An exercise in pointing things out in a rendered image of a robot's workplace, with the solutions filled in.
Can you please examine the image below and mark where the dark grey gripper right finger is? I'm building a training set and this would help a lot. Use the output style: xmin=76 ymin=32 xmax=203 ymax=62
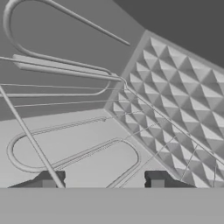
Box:
xmin=144 ymin=170 xmax=197 ymax=188

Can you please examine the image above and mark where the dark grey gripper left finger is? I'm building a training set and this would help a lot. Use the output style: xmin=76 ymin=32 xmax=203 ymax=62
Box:
xmin=8 ymin=170 xmax=67 ymax=188

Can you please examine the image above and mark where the grey toaster oven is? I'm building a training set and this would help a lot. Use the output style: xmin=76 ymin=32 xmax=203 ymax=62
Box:
xmin=0 ymin=0 xmax=224 ymax=188

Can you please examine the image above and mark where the grey looped heating element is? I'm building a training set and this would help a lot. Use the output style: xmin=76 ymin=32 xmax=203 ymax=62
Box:
xmin=3 ymin=0 xmax=131 ymax=99
xmin=6 ymin=115 xmax=142 ymax=188

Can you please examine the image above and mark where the grey wire oven rack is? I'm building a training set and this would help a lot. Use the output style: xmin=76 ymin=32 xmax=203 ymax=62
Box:
xmin=0 ymin=53 xmax=224 ymax=188

